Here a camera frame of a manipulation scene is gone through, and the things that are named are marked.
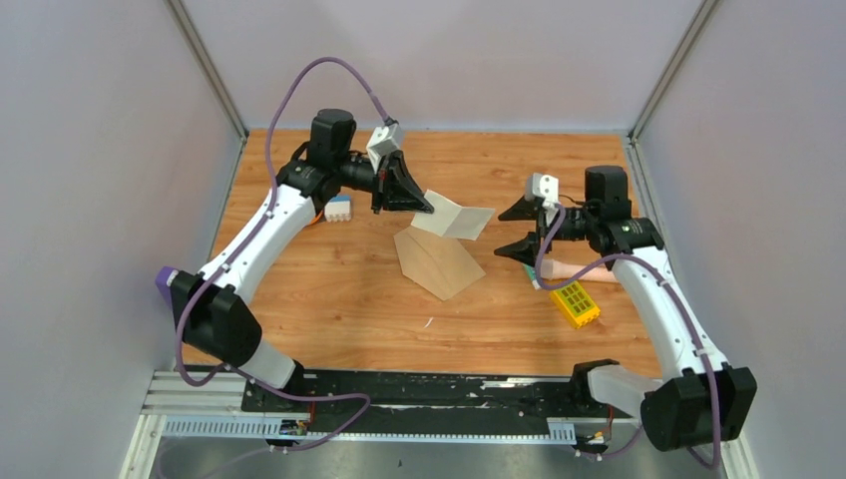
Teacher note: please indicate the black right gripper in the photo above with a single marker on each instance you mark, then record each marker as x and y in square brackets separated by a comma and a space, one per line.
[522, 250]

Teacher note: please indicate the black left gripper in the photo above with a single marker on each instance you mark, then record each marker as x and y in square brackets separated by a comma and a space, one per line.
[394, 189]

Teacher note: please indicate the lined letter paper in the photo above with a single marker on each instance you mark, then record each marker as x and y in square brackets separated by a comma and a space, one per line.
[450, 220]

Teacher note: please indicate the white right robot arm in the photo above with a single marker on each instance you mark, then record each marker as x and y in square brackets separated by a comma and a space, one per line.
[700, 399]

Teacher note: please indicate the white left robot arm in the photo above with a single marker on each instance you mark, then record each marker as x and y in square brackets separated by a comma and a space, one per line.
[210, 307]

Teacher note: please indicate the tan paper envelope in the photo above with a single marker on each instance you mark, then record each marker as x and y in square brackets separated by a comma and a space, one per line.
[442, 266]

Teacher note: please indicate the white green glue stick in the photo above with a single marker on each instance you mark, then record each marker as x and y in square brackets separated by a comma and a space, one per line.
[530, 272]

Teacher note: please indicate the white and blue building block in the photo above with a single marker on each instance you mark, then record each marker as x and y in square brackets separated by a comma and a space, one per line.
[338, 209]

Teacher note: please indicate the yellow building block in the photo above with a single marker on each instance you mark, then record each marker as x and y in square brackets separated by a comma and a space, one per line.
[575, 304]

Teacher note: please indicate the purple box with card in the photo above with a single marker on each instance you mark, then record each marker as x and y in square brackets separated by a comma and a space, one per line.
[163, 282]

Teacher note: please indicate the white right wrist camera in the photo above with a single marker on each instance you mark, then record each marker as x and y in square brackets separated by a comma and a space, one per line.
[542, 187]

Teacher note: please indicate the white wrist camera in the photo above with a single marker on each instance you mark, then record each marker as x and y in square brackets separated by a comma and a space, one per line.
[542, 187]
[383, 141]

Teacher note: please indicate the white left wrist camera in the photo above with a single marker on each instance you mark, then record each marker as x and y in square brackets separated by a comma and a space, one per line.
[383, 141]

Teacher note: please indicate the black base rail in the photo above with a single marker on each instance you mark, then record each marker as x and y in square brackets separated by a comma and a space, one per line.
[431, 402]

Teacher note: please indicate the white slotted cable duct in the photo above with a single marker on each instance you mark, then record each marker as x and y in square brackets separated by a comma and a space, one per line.
[242, 427]

